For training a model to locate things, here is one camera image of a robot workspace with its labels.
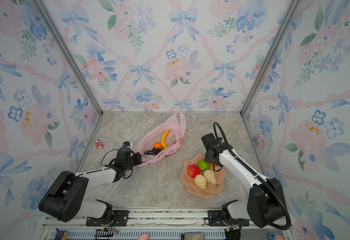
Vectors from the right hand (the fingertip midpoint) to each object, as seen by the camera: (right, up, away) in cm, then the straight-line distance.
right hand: (213, 158), depth 85 cm
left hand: (-42, +1, +7) cm, 43 cm away
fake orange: (-2, -1, -12) cm, 12 cm away
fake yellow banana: (-30, +10, +18) cm, 36 cm away
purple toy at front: (-72, -30, -20) cm, 81 cm away
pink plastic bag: (-23, +10, +12) cm, 28 cm away
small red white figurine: (-72, +6, +12) cm, 73 cm away
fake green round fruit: (-6, -4, -1) cm, 7 cm away
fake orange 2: (-34, +6, +13) cm, 36 cm away
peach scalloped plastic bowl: (-3, -16, -5) cm, 17 cm away
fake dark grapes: (-35, +3, +8) cm, 36 cm away
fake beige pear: (-2, -9, -4) cm, 10 cm away
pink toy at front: (-35, -32, -18) cm, 51 cm away
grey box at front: (-13, -31, -19) cm, 38 cm away
